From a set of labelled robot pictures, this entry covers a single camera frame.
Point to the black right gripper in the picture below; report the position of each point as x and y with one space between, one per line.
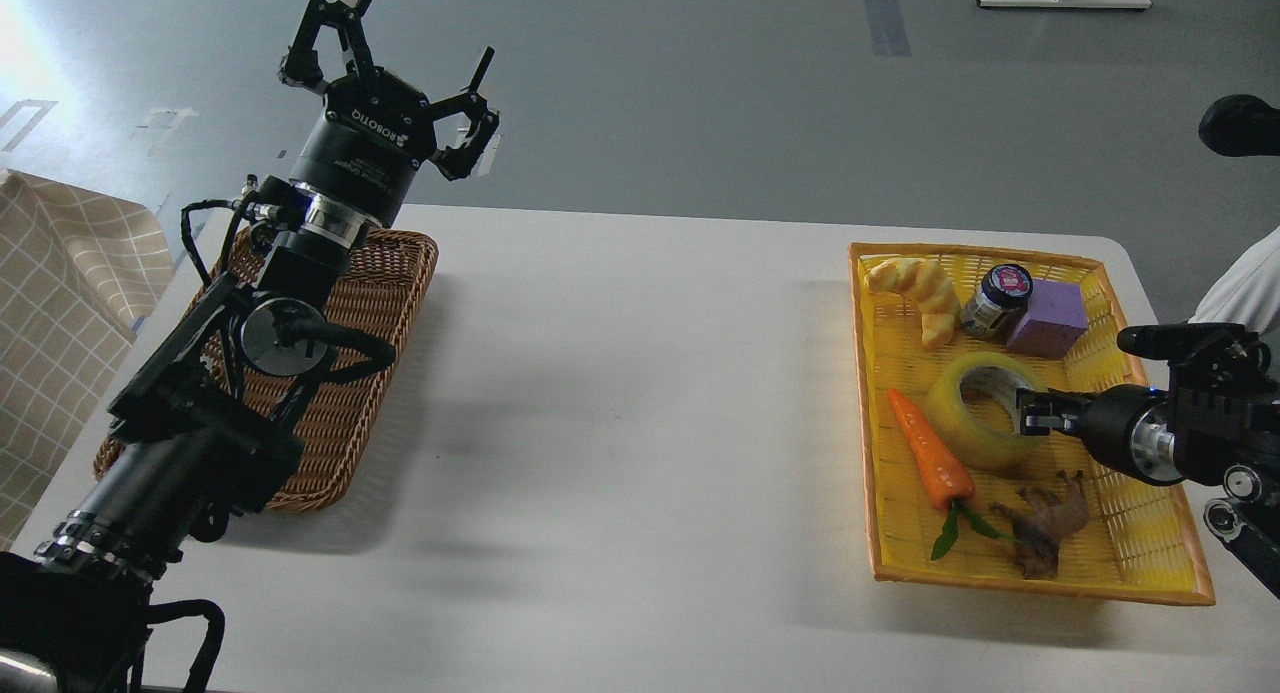
1125 428

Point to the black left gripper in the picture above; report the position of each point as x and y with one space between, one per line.
362 143

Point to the yellow tape roll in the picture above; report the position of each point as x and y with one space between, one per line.
978 444

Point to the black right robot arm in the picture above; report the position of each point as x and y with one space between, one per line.
1216 423

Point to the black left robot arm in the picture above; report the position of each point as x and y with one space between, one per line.
209 424

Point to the yellow plastic basket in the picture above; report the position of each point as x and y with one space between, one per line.
1139 543

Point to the purple foam block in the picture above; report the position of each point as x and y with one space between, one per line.
1053 321

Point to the brown ginger root toy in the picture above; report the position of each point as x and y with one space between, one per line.
1052 517

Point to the orange toy carrot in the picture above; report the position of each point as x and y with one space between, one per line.
946 482

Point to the small dark jar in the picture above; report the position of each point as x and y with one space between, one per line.
1000 298

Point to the toy croissant bread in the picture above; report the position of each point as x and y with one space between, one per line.
925 284

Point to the beige checkered cloth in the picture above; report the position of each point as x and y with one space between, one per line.
79 269

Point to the person in white clothing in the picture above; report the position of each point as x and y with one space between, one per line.
1242 125

